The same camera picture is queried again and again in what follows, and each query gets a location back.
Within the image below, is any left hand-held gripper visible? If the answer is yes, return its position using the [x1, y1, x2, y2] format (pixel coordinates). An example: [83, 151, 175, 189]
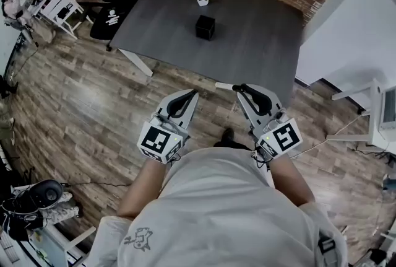
[137, 89, 199, 164]

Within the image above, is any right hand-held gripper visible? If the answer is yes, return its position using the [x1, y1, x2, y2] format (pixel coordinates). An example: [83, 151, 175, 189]
[236, 83, 303, 161]

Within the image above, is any white marker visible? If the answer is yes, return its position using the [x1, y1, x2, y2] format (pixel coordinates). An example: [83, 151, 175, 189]
[215, 82, 245, 92]

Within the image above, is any black square pen holder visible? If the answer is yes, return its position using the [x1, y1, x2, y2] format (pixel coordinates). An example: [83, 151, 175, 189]
[195, 14, 216, 42]

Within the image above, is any person's left forearm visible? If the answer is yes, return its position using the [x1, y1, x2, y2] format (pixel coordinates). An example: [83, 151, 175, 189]
[116, 156, 170, 221]

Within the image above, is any person's right forearm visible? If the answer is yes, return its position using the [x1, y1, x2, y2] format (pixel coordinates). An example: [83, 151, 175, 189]
[268, 153, 317, 208]

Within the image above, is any person's black shoe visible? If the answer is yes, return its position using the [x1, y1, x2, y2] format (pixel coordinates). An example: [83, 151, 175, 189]
[222, 127, 235, 145]

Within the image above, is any white table leg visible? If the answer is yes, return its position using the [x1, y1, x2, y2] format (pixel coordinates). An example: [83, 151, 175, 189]
[118, 48, 154, 78]

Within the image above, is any black cloth with white print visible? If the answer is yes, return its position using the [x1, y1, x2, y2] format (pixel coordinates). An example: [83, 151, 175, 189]
[89, 4, 132, 42]

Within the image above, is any person's white t-shirt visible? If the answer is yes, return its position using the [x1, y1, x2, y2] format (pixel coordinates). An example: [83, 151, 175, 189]
[85, 147, 350, 267]

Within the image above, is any large white desk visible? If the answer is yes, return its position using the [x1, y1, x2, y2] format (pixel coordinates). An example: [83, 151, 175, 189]
[295, 0, 396, 107]

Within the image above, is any camouflage cloth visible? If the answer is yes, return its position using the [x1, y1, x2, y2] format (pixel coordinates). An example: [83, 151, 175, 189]
[39, 192, 82, 225]

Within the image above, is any white slatted rack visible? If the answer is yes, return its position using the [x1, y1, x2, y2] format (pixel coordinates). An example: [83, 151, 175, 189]
[28, 0, 85, 41]

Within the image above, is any black rounded headset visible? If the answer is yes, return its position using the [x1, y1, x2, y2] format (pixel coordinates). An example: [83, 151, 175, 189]
[27, 178, 65, 211]

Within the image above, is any white low table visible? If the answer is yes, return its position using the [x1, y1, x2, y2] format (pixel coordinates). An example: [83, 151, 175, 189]
[11, 185, 97, 267]

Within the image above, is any black bag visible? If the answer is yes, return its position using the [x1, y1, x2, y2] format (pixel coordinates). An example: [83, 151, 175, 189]
[0, 194, 46, 242]

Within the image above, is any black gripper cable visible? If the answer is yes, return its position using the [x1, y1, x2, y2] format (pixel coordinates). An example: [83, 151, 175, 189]
[251, 147, 274, 172]

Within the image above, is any thin floor cable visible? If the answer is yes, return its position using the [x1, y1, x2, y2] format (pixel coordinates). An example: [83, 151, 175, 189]
[292, 110, 368, 159]

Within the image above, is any black floor cable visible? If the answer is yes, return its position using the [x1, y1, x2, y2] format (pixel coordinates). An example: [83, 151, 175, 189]
[61, 179, 134, 188]

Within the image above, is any black shoulder strap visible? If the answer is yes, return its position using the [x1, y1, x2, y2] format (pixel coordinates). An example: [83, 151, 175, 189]
[316, 227, 338, 261]

